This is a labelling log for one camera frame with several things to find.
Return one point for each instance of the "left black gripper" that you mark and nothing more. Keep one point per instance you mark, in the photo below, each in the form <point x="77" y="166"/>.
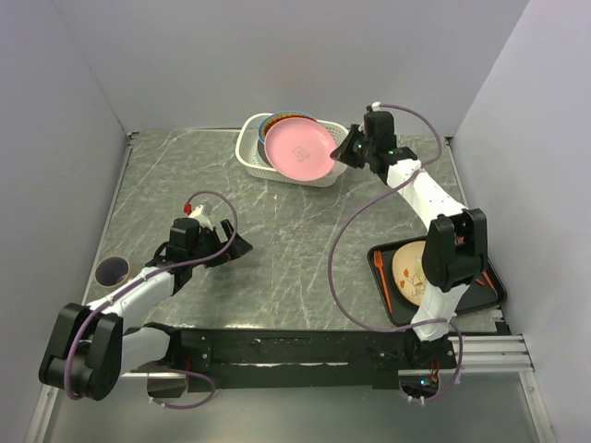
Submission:
<point x="239" y="247"/>

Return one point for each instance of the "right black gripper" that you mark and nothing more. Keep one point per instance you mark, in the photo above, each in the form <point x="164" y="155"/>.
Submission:
<point x="343" y="152"/>

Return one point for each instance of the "pink plate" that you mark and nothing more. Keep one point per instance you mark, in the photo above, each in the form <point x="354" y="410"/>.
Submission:
<point x="300" y="149"/>

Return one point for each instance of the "blue plate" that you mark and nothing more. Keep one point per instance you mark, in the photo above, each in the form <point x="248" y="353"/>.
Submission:
<point x="262" y="138"/>

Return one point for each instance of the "yellow woven plate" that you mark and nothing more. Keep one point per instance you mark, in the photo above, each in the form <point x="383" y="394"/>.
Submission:
<point x="288" y="114"/>

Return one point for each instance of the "dark red scalloped plate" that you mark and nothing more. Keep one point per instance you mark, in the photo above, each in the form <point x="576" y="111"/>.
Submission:
<point x="267" y="125"/>

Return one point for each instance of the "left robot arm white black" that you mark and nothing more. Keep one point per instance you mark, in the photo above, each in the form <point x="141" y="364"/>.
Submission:
<point x="92" y="345"/>

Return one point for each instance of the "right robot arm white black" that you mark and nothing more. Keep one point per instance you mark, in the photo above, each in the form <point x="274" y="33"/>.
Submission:
<point x="456" y="249"/>

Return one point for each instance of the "white perforated plastic basket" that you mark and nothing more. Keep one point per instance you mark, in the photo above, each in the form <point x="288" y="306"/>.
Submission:
<point x="249" y="151"/>

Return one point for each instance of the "orange plastic fork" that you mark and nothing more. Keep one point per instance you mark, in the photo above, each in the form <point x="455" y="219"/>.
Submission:
<point x="379" y="265"/>

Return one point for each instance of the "peach plate with bird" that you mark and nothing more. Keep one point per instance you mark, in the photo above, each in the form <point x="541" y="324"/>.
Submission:
<point x="408" y="273"/>

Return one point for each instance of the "orange plastic spoon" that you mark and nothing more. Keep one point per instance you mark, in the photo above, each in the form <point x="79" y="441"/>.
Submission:
<point x="488" y="280"/>

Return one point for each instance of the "black plastic tray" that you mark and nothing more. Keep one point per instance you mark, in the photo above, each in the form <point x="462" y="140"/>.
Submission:
<point x="474" y="299"/>

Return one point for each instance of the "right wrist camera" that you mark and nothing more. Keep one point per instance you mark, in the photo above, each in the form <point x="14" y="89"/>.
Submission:
<point x="374" y="107"/>

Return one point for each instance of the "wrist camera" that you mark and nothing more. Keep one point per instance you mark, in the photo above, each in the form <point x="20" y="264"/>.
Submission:
<point x="201" y="213"/>
<point x="374" y="107"/>

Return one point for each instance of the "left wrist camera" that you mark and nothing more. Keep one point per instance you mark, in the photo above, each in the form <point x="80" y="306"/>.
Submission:
<point x="201" y="213"/>

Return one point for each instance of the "black base frame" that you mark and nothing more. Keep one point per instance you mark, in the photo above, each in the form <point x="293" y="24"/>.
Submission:
<point x="275" y="358"/>

